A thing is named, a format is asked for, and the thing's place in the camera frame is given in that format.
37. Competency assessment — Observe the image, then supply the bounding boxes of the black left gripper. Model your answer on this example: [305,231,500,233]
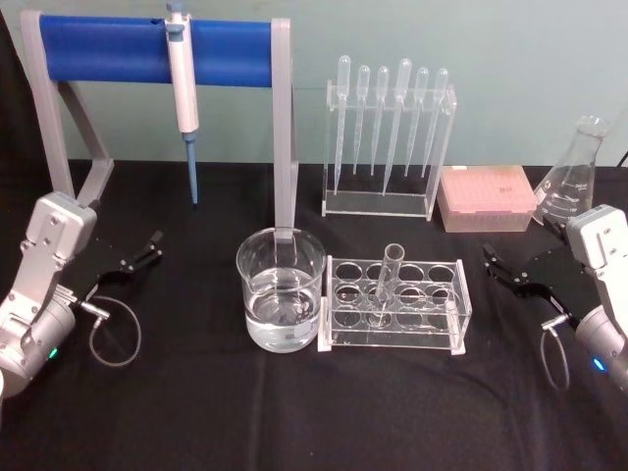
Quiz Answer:
[66,230,165,301]

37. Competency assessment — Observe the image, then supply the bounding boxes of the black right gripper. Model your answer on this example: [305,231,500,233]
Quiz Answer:
[483,216,598,321]

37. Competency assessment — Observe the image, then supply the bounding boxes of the clear acrylic test tube rack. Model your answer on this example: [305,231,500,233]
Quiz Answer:
[317,254,473,355]

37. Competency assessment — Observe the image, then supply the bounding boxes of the pink pipette tip box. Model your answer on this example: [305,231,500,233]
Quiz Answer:
[439,165,538,234]

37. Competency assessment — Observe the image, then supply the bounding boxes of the glass conical flask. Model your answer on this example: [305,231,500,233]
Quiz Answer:
[533,115,614,228]

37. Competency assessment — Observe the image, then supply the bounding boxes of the glass test tube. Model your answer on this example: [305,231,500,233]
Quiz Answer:
[368,243,405,328]

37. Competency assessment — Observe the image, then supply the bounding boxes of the clear acrylic dropper rack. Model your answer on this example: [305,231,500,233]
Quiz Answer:
[321,79,459,221]

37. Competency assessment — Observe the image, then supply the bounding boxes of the glass beaker with water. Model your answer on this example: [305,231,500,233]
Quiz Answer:
[235,226,329,353]

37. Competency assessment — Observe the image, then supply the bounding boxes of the white and blue micropipette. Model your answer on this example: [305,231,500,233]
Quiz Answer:
[164,1,201,206]

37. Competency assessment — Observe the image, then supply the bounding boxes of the grey stand with blue bar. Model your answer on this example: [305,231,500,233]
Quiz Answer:
[19,12,300,244]

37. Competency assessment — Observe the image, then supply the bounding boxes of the black tablecloth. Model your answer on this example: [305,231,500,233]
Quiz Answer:
[0,12,628,471]

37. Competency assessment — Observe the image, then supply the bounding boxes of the thin dark right gripper cable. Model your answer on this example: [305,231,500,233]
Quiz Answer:
[540,318,580,392]

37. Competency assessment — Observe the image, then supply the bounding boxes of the thin dark gripper cable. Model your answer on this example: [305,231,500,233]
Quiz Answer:
[540,318,580,392]
[73,295,143,367]

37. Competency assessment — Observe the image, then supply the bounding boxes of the thin dark left gripper cable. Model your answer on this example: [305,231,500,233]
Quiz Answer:
[73,295,143,367]

